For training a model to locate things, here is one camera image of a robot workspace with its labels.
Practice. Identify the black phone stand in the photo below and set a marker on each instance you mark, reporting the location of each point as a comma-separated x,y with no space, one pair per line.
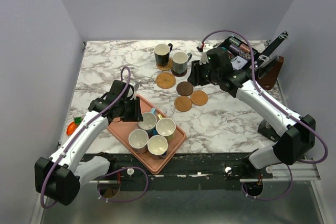
266,130

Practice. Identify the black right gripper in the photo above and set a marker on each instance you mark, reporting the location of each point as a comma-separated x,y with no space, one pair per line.
198,72

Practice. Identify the dark walnut wood coaster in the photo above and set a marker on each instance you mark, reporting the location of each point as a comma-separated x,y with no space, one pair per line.
178,74

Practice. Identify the cream cup olive body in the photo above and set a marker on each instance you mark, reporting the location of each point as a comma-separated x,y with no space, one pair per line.
165,127

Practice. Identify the cream cup dark brown body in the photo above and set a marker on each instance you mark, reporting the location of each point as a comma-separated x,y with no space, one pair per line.
162,53

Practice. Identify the orange curved toy piece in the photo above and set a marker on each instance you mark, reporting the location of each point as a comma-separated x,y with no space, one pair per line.
71,128

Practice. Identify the aluminium mounting rail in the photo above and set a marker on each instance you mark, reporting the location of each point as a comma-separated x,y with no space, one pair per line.
272,173

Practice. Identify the brown leather pouch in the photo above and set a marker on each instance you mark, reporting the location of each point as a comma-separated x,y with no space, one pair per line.
267,76

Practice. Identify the pink plastic tray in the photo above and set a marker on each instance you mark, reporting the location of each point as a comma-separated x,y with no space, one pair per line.
121,131

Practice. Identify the green toy block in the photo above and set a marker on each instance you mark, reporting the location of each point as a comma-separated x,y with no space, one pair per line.
77,120

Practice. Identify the cream cup with teal handle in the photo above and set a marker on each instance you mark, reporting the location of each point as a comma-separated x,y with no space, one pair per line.
180,61

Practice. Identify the cream cup navy handle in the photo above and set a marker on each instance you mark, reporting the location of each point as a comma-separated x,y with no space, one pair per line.
158,146

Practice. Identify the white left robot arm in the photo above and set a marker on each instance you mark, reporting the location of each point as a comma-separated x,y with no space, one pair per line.
61,175

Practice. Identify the light wood coaster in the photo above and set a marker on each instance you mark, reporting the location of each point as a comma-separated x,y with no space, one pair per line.
199,98
183,103

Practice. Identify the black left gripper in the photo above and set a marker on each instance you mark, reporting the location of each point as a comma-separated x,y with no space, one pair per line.
136,116

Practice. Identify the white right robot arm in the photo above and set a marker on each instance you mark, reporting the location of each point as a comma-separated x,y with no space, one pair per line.
293,129

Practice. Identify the black chip case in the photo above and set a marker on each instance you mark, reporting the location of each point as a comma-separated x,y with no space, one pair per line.
240,54

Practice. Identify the cream cup blue handle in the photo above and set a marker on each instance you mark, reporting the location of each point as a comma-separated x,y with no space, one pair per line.
149,121

